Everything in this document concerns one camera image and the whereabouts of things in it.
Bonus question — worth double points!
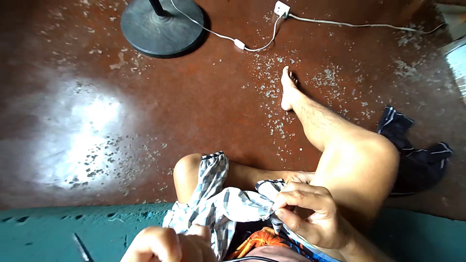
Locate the thin black cable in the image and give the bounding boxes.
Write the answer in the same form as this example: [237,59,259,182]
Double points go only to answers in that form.
[221,256,281,262]

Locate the round black stand base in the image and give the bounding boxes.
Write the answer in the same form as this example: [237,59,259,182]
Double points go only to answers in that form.
[120,0,205,59]

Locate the black garment with white piping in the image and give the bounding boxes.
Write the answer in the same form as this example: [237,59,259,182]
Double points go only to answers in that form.
[376,105,454,197]

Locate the person's body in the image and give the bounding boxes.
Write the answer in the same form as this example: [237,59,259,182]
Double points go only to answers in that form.
[221,222,344,262]

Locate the green painted ledge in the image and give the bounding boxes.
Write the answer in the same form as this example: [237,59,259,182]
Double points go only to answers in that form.
[0,202,466,262]

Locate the person's legs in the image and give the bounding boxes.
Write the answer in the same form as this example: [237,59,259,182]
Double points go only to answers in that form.
[173,65,400,235]

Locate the grey white checkered garment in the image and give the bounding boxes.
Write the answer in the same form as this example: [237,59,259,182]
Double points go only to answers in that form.
[163,151,287,261]

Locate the person's right hand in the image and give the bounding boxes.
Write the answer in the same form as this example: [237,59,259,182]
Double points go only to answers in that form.
[272,181,355,252]

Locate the white cable with inline switch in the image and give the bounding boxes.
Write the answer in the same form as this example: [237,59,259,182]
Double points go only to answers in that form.
[171,0,284,52]

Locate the white extension cord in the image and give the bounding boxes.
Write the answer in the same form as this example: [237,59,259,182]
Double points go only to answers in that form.
[288,13,445,35]

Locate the person's left hand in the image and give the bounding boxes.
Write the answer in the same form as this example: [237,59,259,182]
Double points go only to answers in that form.
[120,224,218,262]

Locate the thin grey metal tool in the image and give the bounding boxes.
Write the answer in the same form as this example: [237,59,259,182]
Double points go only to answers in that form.
[73,233,94,262]

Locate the white power socket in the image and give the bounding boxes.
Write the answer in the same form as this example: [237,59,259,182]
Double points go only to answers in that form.
[274,1,291,19]

